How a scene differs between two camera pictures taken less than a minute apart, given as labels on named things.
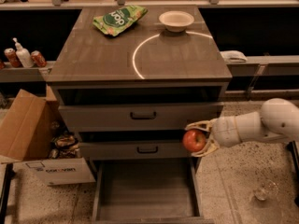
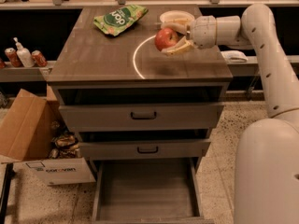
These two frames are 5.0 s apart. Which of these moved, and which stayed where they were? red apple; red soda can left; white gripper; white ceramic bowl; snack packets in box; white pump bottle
Moved: red apple; white gripper
Stayed: white ceramic bowl; snack packets in box; red soda can left; white pump bottle
